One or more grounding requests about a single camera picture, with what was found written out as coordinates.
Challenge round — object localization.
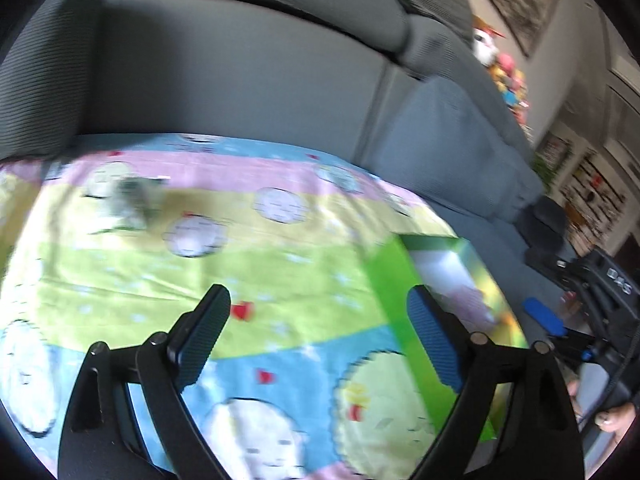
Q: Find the potted plant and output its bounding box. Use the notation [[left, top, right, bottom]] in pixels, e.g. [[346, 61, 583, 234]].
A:
[[530, 152, 556, 183]]

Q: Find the display shelf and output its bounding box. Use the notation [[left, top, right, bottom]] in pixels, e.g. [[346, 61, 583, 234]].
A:
[[560, 150, 631, 256]]

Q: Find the white plush toy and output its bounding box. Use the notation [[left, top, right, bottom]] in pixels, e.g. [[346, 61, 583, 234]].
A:
[[472, 17, 501, 63]]

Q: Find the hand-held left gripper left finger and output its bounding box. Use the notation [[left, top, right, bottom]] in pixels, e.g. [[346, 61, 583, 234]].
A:
[[57, 283, 232, 480]]

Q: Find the grey sofa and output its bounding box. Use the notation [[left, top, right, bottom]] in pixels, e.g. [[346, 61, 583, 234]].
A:
[[0, 0, 576, 311]]

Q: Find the green cloth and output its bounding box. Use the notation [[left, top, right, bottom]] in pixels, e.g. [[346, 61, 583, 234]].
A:
[[102, 175, 168, 233]]

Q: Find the blue-grey pillow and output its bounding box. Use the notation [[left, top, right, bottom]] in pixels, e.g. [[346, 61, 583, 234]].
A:
[[372, 77, 546, 223]]

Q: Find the grey textured sofa cushion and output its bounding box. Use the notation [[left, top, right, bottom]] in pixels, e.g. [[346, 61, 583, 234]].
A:
[[120, 0, 408, 56]]

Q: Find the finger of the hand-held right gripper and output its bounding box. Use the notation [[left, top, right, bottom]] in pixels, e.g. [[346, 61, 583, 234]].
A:
[[526, 245, 583, 286], [524, 298, 596, 361]]

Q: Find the dark blue cushion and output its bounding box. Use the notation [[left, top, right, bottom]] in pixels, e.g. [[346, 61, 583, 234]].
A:
[[520, 195, 568, 256]]

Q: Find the printed cartoon blanket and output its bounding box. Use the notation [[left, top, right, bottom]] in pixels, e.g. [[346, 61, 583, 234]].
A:
[[0, 132, 531, 480]]

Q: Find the green cardboard box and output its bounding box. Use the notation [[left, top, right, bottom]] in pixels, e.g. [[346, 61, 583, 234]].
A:
[[367, 232, 531, 443]]

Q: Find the framed painting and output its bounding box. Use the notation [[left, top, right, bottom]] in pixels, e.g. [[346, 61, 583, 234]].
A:
[[485, 0, 561, 56]]

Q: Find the colourful wall poster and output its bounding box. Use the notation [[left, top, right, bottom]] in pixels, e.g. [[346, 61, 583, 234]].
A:
[[537, 132, 571, 166]]

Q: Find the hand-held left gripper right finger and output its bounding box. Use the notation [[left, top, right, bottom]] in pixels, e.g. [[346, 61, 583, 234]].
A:
[[406, 284, 586, 480]]

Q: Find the purple mesh scrunchie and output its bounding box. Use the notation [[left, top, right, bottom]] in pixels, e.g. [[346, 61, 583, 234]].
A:
[[440, 280, 496, 333]]

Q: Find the pile of colourful plush toys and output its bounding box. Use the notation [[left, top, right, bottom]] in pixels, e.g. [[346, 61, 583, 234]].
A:
[[487, 52, 533, 128]]

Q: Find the person's right hand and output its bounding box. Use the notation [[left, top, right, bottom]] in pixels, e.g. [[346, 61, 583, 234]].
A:
[[595, 400, 636, 432]]

